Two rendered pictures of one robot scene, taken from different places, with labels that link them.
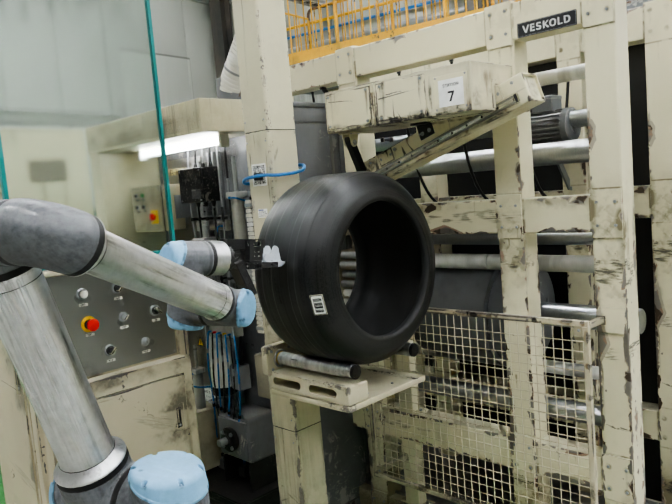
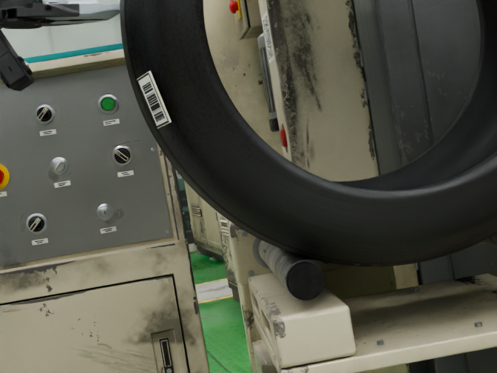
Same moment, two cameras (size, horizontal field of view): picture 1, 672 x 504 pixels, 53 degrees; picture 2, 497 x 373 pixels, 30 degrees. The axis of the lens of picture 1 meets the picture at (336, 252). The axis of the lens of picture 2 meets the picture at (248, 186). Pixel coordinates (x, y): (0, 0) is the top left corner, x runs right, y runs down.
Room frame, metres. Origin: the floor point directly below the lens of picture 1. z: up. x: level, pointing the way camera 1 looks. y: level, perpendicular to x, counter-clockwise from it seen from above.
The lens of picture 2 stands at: (1.11, -0.67, 1.07)
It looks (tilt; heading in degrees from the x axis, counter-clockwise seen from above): 3 degrees down; 41
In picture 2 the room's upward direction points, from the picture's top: 9 degrees counter-clockwise
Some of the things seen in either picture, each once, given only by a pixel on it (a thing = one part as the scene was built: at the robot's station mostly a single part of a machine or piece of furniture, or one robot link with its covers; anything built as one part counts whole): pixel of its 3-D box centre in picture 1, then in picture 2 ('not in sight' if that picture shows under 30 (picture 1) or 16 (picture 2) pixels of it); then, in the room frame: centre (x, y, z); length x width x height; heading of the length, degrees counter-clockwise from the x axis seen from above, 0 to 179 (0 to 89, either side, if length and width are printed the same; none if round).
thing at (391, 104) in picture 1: (413, 102); not in sight; (2.28, -0.30, 1.71); 0.61 x 0.25 x 0.15; 45
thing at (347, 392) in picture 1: (316, 384); (294, 310); (2.06, 0.10, 0.84); 0.36 x 0.09 x 0.06; 45
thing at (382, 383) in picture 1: (348, 384); (401, 319); (2.16, 0.00, 0.80); 0.37 x 0.36 x 0.02; 135
